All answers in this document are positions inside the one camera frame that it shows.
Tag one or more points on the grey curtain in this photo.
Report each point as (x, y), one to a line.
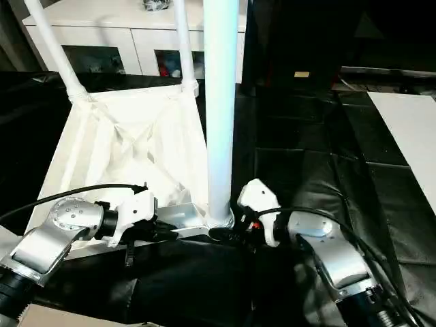
(13, 34)

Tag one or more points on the small grey object on cabinet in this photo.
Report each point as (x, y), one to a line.
(155, 5)

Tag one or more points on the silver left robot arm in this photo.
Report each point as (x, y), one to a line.
(75, 214)

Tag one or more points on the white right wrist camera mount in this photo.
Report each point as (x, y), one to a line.
(259, 197)

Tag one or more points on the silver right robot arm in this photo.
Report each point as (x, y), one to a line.
(340, 259)

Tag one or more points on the white flat board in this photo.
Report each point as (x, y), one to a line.
(408, 136)

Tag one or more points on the small yellow-brown block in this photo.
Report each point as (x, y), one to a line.
(301, 74)

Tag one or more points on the black work mat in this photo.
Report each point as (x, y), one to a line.
(306, 136)

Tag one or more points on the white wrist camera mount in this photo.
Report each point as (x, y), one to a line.
(136, 207)
(259, 197)

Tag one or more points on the white plastic table top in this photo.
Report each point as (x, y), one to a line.
(136, 143)

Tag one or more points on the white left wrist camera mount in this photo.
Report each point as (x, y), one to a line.
(136, 207)

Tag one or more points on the white cabinet with glass doors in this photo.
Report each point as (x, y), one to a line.
(146, 37)

